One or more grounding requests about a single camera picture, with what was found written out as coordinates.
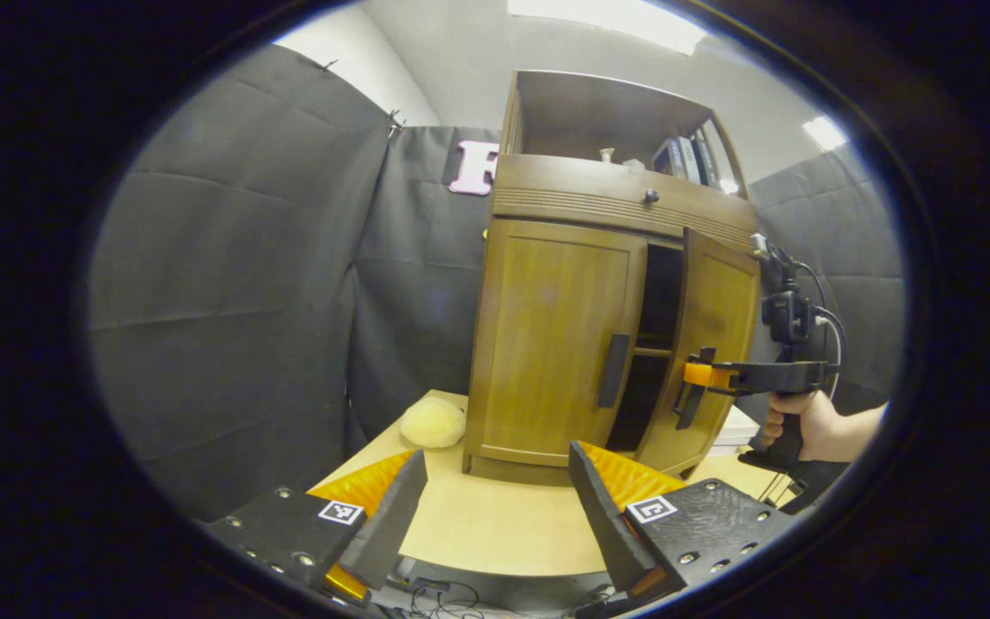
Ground brown wooden shoe cabinet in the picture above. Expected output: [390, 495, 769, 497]
[463, 69, 762, 487]

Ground wooden cabinet drawer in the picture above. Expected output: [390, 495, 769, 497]
[492, 155, 759, 252]

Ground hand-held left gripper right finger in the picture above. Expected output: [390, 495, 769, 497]
[568, 440, 797, 598]

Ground black left door handle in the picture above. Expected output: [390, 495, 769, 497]
[596, 333, 632, 409]

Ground small ceiling light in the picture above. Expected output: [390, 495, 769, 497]
[803, 116, 848, 153]

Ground thick dark book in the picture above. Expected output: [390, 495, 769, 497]
[691, 133, 724, 190]

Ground pale grey book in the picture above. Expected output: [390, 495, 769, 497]
[675, 136, 704, 183]

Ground black backdrop cloth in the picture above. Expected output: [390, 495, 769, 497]
[87, 43, 907, 521]

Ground tangled black floor cables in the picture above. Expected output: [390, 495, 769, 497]
[392, 578, 489, 619]

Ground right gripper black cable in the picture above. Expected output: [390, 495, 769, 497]
[796, 262, 847, 405]

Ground white paper stack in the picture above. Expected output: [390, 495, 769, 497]
[712, 406, 761, 457]

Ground black door handle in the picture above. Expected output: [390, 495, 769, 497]
[675, 346, 717, 431]
[596, 333, 632, 409]

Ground black right door handle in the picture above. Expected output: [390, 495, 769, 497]
[675, 346, 717, 431]

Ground wooden cabinet door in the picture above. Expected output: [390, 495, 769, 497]
[465, 218, 649, 469]
[635, 228, 761, 476]

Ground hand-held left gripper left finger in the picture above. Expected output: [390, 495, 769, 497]
[203, 449, 429, 603]

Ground pale yellow plush ball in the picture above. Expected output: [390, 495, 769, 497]
[400, 396, 468, 450]

